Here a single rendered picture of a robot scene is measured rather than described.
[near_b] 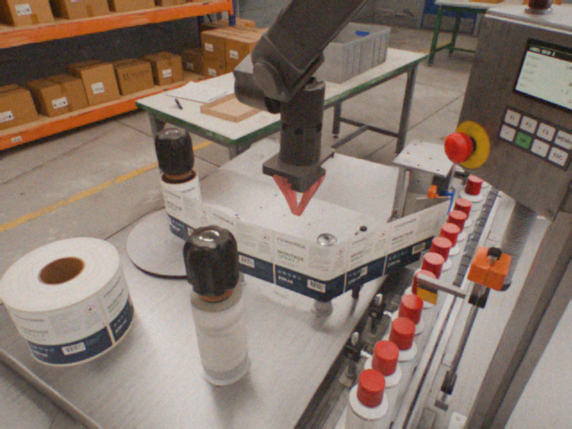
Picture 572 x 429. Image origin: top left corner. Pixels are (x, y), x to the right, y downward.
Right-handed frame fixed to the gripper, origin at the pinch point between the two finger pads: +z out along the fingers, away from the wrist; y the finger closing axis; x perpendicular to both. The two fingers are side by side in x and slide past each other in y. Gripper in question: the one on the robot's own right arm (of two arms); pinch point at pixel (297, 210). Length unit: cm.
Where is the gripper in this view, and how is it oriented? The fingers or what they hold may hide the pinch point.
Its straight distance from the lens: 64.4
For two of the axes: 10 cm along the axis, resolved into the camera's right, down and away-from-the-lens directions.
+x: 8.5, 3.1, -4.2
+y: -5.2, 4.7, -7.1
